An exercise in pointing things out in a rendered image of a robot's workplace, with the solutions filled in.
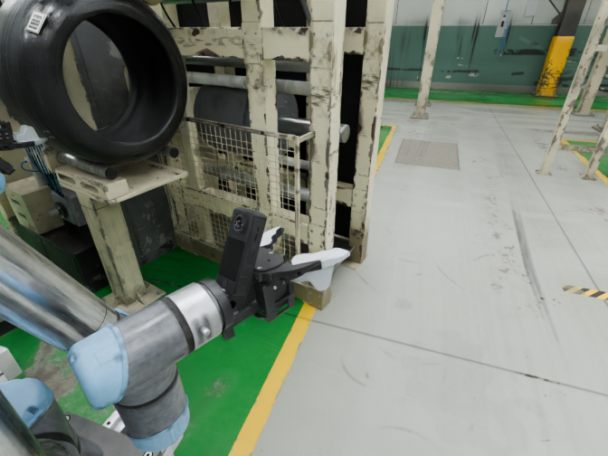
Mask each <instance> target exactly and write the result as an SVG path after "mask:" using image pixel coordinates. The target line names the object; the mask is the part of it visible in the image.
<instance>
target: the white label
mask: <svg viewBox="0 0 608 456"><path fill-rule="evenodd" d="M46 15H47V14H44V13H41V12H38V11H35V10H33V13H32V15H31V17H30V20H29V22H28V24H27V25H26V27H25V30H28V31H31V32H34V33H39V32H40V30H41V28H42V25H43V22H44V20H45V18H46Z"/></svg>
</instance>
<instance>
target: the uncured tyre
mask: <svg viewBox="0 0 608 456"><path fill-rule="evenodd" d="M33 10H35V11H38V12H41V13H44V14H47V15H46V18H45V20H44V22H43V25H42V28H41V30H40V32H39V33H34V32H31V31H28V30H25V27H26V25H27V24H28V22H29V20H30V17H31V15H32V13H33ZM83 21H87V22H89V23H91V24H93V25H94V26H96V27H97V28H99V29H100V30H101V31H102V32H104V33H105V34H106V35H107V36H108V37H109V38H110V40H111V41H112V42H113V43H114V44H115V45H116V47H117V48H118V50H119V52H120V54H121V56H122V58H123V60H124V62H125V64H126V67H127V70H128V78H129V94H128V101H127V104H126V107H125V108H124V109H123V111H122V113H121V114H120V115H119V117H118V118H117V119H116V120H115V121H114V122H112V123H111V124H109V125H108V126H107V127H105V128H101V129H98V130H94V129H92V128H91V127H90V126H89V125H88V124H87V123H86V122H85V121H84V120H83V119H82V118H81V116H80V115H79V114H78V112H77V111H76V109H75V108H74V107H73V105H72V103H71V100H70V98H69V95H68V92H67V90H66V87H65V83H64V78H63V69H62V64H63V55H64V51H65V47H66V44H67V42H68V40H69V38H70V36H71V34H72V33H73V31H74V30H75V29H76V28H77V26H78V25H79V24H81V23H82V22H83ZM0 98H1V100H2V102H3V103H4V104H5V106H6V107H7V109H8V110H9V111H10V113H12V114H15V115H19V116H21V117H19V116H15V115H13V117H14V118H15V119H16V120H17V121H18V122H19V124H20V125H27V126H31V127H33V128H34V130H35V132H36V134H37V135H38V137H39V138H47V139H48V140H47V141H45V142H44V144H46V145H47V146H49V147H52V148H54V149H57V150H59V151H61V152H63V153H66V154H69V155H72V156H76V157H80V158H83V159H86V160H89V161H91V162H94V163H99V164H103V165H113V166H117V165H127V164H133V163H137V162H140V161H143V160H146V159H148V158H150V157H152V156H154V155H155V154H157V153H158V152H159V151H161V150H162V149H163V148H164V147H165V146H166V145H167V144H168V143H169V142H170V141H171V140H172V138H173V137H174V136H175V134H176V132H177V131H178V129H179V127H180V125H181V122H182V120H183V117H184V115H185V107H186V101H187V79H186V73H185V65H184V62H183V58H182V55H181V52H180V51H179V48H178V46H177V44H176V41H175V39H174V37H173V35H172V34H171V33H170V31H169V29H168V28H167V26H166V25H165V23H164V22H163V21H162V19H161V18H160V17H159V16H158V15H157V13H156V12H155V11H154V10H153V9H152V8H151V7H150V6H149V5H147V4H146V3H145V2H144V1H142V0H6V1H5V2H4V3H3V5H2V6H1V7H0ZM42 129H48V130H49V131H50V132H51V133H52V134H53V135H54V136H55V137H56V138H57V139H50V138H49V137H48V136H47V135H46V134H45V133H44V132H43V131H42Z"/></svg>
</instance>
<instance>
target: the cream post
mask: <svg viewBox="0 0 608 456"><path fill-rule="evenodd" d="M62 69H63V78H64V83H65V87H66V90H67V92H68V95H69V98H70V100H71V103H72V105H73V107H74V108H75V109H76V111H77V112H78V114H79V115H80V116H81V118H82V119H83V120H84V121H85V122H86V123H87V124H88V125H89V126H90V127H91V128H92V129H94V130H98V129H97V126H96V123H95V119H94V117H93V114H92V111H91V107H90V103H89V99H88V96H87V93H86V90H85V87H84V84H83V81H82V77H81V73H80V69H79V66H78V63H77V61H76V57H75V54H74V51H73V48H72V45H71V39H70V38H69V40H68V42H67V44H66V47H65V51H64V55H63V64H62ZM76 194H77V196H78V199H79V202H80V204H81V209H82V211H83V213H84V216H85V218H86V221H87V224H88V226H89V228H90V233H91V235H92V238H93V241H94V243H95V245H96V248H97V251H98V253H99V256H100V260H101V262H102V265H103V267H104V270H105V272H106V275H107V277H108V280H109V285H110V287H111V289H112V292H113V294H114V297H115V296H116V295H117V294H118V295H119V298H120V301H121V303H123V304H124V305H126V306H130V305H131V304H132V303H134V302H135V301H137V300H138V299H137V296H136V293H135V292H138V293H139V295H140V296H141V298H142V297H144V296H145V295H146V294H147V290H146V287H145V284H144V281H143V278H142V275H141V272H140V268H139V266H138V260H137V257H136V254H135V251H134V248H133V245H132V242H131V239H130V236H129V233H128V227H127V225H126V222H125V218H124V215H123V213H122V209H121V206H120V203H117V204H114V205H111V206H109V205H106V204H104V203H101V202H99V201H96V200H94V199H92V198H89V197H88V196H85V195H82V194H79V193H77V192H76Z"/></svg>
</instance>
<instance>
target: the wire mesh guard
mask: <svg viewBox="0 0 608 456"><path fill-rule="evenodd" d="M183 120H184V121H186V123H187V121H190V122H191V124H192V122H194V123H195V125H196V123H199V124H200V126H201V124H204V125H209V126H214V130H215V127H219V128H224V133H225V129H226V128H228V129H233V130H234V131H235V130H239V131H240V134H241V131H243V132H245V135H246V132H248V133H251V134H252V133H253V134H258V135H262V144H263V136H268V137H273V138H274V146H275V138H280V148H277V149H280V156H278V157H281V150H285V149H281V139H287V150H286V151H287V157H286V158H287V168H288V166H289V165H288V158H289V157H288V151H289V150H288V140H292V141H294V151H290V152H294V158H291V159H294V173H292V174H294V180H293V179H290V180H293V181H294V184H295V186H293V187H295V200H294V201H295V206H294V205H292V206H294V207H295V218H293V219H295V224H294V223H292V224H294V225H295V230H293V231H295V235H292V234H290V212H291V211H289V210H286V211H289V216H287V215H283V214H282V215H283V226H282V227H283V228H284V222H285V221H284V216H287V217H289V228H288V229H289V233H287V234H288V235H289V237H290V235H292V236H295V243H296V247H295V248H296V252H295V253H296V255H297V254H300V190H299V136H294V135H289V134H284V133H279V132H273V131H269V130H263V129H257V128H248V127H243V126H237V125H233V124H227V123H222V122H217V121H211V120H206V119H197V118H191V117H187V116H184V117H183ZM183 120H182V121H183ZM157 155H158V159H159V164H162V165H164V164H165V161H164V160H163V159H164V157H163V155H159V154H157ZM288 173H291V172H288ZM286 179H288V184H287V186H288V202H289V199H290V198H289V193H290V192H289V186H291V185H289V176H288V178H286ZM268 181H271V180H268ZM271 182H274V181H271ZM274 183H276V188H274V187H271V186H268V187H270V188H271V189H272V188H274V189H277V183H278V182H277V172H276V182H274ZM278 184H280V183H278ZM165 189H166V196H167V200H168V204H169V208H170V213H171V216H172V221H173V225H174V230H175V231H177V232H180V233H183V234H185V235H187V236H190V237H192V238H195V239H196V240H199V241H201V242H205V243H207V244H210V245H212V246H214V247H216V248H218V249H221V250H223V248H224V246H222V245H221V244H219V243H220V242H218V243H216V242H212V241H209V240H207V236H206V237H205V238H206V239H205V238H204V236H203V235H201V236H203V237H201V236H200V234H199V236H198V235H197V234H198V233H195V234H193V232H191V233H190V232H189V230H187V231H186V228H183V229H184V230H183V229H182V226H181V229H180V228H179V230H178V229H176V224H177V223H178V221H177V219H176V218H177V217H176V215H175V214H176V212H175V207H174V206H173V205H174V203H173V200H175V199H176V196H177V195H178V193H181V189H180V192H178V193H177V195H176V196H175V199H172V198H171V197H172V194H170V193H171V190H172V189H170V186H169V183H167V184H165ZM281 191H282V208H283V204H284V203H283V197H284V196H283V191H284V190H283V189H282V190H281ZM284 192H287V191H284ZM276 196H277V201H276V202H277V208H279V207H278V196H280V195H278V193H277V194H276ZM181 198H182V202H181V203H183V197H182V193H181ZM184 199H185V198H184ZM186 200H188V199H185V203H186ZM176 201H177V200H176ZM185 203H183V206H184V204H185ZM179 206H180V205H179ZM183 206H180V209H181V207H183ZM282 208H280V209H282ZM177 225H178V224H177Z"/></svg>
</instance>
